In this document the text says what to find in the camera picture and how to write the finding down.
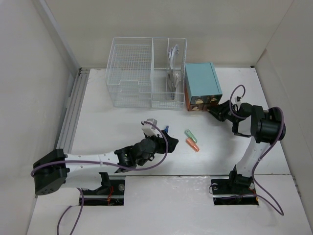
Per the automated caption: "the green highlighter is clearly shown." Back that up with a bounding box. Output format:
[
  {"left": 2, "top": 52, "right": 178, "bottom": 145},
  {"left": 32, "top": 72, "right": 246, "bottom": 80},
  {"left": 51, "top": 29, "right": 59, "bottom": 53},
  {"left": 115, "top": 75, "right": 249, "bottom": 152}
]
[{"left": 184, "top": 129, "right": 198, "bottom": 143}]

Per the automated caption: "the orange highlighter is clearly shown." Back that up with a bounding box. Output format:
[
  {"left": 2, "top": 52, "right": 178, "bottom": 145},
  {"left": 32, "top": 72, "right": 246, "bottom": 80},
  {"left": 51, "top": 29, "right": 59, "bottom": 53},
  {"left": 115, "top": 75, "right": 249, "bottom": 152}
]
[{"left": 186, "top": 138, "right": 200, "bottom": 152}]

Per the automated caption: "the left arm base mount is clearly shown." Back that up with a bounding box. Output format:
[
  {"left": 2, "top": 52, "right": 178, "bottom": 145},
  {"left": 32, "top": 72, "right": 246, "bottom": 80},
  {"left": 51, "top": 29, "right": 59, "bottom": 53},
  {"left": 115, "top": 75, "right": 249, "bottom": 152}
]
[{"left": 79, "top": 173, "right": 126, "bottom": 206}]

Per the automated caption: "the teal orange drawer box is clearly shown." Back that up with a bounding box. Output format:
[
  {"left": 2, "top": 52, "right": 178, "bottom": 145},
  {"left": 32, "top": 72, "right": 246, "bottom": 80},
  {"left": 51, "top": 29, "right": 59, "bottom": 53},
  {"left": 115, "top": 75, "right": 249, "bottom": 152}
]
[{"left": 184, "top": 62, "right": 223, "bottom": 112}]

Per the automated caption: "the grey spiral setup guide booklet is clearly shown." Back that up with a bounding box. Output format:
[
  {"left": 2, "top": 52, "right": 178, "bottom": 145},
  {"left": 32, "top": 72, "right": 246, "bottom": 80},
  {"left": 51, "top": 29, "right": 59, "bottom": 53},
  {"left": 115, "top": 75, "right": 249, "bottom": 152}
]
[{"left": 167, "top": 44, "right": 181, "bottom": 100}]

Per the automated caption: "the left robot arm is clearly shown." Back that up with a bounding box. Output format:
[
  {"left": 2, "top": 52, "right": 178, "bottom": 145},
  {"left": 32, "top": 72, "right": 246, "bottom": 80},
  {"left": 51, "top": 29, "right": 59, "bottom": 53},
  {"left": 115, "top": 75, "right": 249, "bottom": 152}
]
[{"left": 31, "top": 130, "right": 179, "bottom": 196}]

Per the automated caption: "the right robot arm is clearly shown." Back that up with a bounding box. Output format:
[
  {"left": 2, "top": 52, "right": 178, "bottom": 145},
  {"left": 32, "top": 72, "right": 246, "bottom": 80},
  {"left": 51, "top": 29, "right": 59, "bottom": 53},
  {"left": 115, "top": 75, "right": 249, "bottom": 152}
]
[{"left": 209, "top": 100, "right": 286, "bottom": 194}]

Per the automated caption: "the aluminium rail frame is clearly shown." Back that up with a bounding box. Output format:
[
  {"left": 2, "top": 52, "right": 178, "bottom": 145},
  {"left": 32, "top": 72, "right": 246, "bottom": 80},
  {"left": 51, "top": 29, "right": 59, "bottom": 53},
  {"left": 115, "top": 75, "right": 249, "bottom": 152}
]
[{"left": 54, "top": 68, "right": 90, "bottom": 154}]

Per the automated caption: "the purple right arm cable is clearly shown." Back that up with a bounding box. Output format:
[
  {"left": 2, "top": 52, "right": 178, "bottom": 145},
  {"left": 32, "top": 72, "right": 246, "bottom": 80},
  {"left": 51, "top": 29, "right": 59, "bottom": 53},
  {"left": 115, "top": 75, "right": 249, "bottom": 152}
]
[{"left": 229, "top": 84, "right": 287, "bottom": 216}]

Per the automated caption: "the white wire desk organizer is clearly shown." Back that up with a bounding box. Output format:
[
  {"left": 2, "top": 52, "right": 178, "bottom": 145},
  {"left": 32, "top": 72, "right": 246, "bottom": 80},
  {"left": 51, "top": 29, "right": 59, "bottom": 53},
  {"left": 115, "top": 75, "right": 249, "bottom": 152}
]
[{"left": 105, "top": 37, "right": 187, "bottom": 110}]

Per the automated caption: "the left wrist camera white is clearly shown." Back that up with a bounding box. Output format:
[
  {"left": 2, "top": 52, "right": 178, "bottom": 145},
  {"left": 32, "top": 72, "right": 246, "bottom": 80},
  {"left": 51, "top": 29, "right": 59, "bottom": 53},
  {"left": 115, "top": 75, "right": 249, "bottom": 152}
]
[{"left": 142, "top": 118, "right": 158, "bottom": 137}]

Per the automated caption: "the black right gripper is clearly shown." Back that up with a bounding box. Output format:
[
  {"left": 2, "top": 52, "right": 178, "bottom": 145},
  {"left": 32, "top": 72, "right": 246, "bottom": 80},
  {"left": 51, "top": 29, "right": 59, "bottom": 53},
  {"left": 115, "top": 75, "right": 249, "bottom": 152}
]
[{"left": 207, "top": 99, "right": 240, "bottom": 122}]

